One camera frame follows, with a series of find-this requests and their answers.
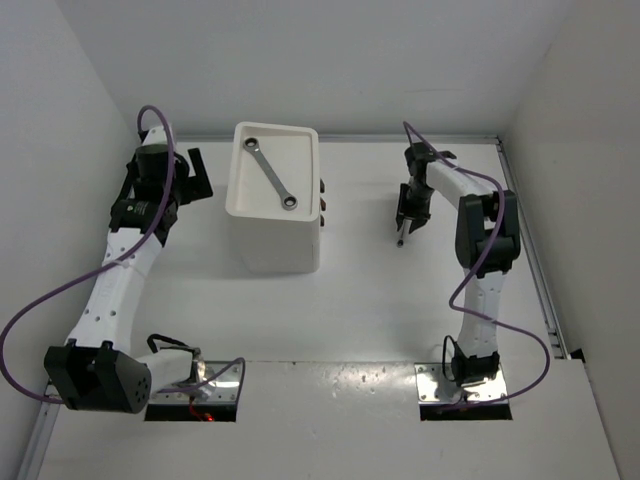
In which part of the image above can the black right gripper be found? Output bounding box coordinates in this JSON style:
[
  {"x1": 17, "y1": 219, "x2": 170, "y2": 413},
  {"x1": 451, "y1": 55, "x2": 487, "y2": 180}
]
[{"x1": 398, "y1": 183, "x2": 436, "y2": 232}]

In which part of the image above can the short silver wrench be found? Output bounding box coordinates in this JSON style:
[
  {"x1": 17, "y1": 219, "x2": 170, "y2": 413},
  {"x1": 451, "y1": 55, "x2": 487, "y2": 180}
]
[{"x1": 396, "y1": 219, "x2": 410, "y2": 248}]

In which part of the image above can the long silver ratchet wrench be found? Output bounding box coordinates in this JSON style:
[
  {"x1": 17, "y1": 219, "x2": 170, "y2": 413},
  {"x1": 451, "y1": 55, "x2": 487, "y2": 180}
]
[{"x1": 243, "y1": 137, "x2": 298, "y2": 211}]

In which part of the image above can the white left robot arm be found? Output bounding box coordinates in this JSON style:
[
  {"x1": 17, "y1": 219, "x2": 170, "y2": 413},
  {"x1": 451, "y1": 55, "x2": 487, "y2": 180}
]
[{"x1": 44, "y1": 126, "x2": 213, "y2": 414}]

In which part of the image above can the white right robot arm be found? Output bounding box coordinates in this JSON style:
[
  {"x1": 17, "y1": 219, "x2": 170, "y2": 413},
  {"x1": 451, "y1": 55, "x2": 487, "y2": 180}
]
[{"x1": 395, "y1": 142, "x2": 521, "y2": 399}]

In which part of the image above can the white drawer cabinet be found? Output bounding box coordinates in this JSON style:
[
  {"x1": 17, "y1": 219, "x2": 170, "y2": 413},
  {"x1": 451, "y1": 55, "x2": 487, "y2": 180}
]
[{"x1": 225, "y1": 121, "x2": 321, "y2": 274}]

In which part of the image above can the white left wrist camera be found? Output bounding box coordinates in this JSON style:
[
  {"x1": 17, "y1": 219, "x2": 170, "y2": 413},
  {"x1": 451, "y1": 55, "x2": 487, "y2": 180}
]
[{"x1": 139, "y1": 125, "x2": 176, "y2": 148}]

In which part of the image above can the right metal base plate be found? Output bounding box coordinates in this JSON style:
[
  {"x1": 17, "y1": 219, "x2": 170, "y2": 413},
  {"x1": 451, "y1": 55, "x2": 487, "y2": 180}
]
[{"x1": 414, "y1": 363, "x2": 509, "y2": 406}]

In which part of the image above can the metal base plate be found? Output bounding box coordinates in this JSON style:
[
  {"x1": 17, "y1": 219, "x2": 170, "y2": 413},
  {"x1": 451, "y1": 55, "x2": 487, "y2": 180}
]
[
  {"x1": 414, "y1": 363, "x2": 509, "y2": 406},
  {"x1": 150, "y1": 359, "x2": 245, "y2": 407}
]

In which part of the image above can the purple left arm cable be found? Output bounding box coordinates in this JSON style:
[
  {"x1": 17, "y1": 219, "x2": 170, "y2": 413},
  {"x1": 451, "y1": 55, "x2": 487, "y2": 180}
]
[{"x1": 0, "y1": 104, "x2": 246, "y2": 405}]

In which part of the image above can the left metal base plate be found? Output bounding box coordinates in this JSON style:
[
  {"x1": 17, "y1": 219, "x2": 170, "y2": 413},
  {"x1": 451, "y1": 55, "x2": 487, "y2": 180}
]
[{"x1": 150, "y1": 359, "x2": 245, "y2": 407}]

